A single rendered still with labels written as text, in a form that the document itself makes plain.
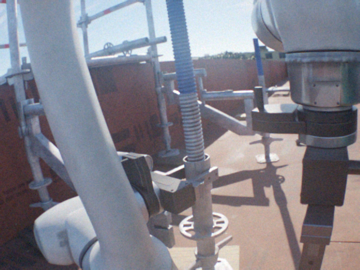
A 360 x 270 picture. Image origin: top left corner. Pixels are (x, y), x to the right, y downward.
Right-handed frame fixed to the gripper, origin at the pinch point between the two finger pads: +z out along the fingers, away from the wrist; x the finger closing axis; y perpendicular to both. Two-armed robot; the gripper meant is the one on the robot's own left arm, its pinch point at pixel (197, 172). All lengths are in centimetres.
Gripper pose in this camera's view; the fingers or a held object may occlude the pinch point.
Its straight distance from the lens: 59.8
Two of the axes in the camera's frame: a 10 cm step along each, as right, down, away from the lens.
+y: 1.3, 9.6, 2.3
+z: 7.1, -2.6, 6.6
